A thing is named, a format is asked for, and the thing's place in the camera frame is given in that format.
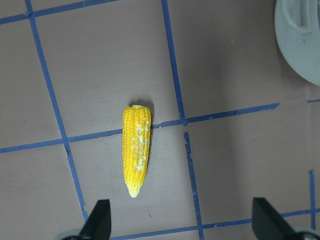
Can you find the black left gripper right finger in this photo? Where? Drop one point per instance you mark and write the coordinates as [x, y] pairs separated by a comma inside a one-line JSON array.
[[268, 224]]

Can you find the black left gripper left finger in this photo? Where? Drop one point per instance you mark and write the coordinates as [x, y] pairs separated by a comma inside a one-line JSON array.
[[98, 224]]

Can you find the yellow corn cob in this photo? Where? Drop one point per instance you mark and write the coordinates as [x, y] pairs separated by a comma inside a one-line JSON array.
[[136, 138]]

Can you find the glass pot lid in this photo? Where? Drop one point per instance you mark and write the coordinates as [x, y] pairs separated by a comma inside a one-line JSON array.
[[297, 31]]

